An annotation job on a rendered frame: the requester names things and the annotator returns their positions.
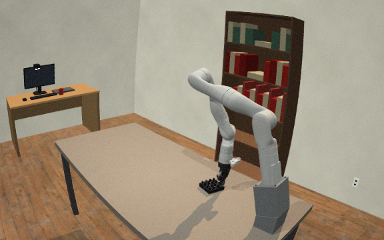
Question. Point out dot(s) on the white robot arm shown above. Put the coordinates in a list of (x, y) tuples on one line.
[(263, 122)]

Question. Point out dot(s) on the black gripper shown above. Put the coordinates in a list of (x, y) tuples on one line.
[(223, 173)]

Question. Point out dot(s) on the black knob box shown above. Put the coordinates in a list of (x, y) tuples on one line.
[(211, 186)]

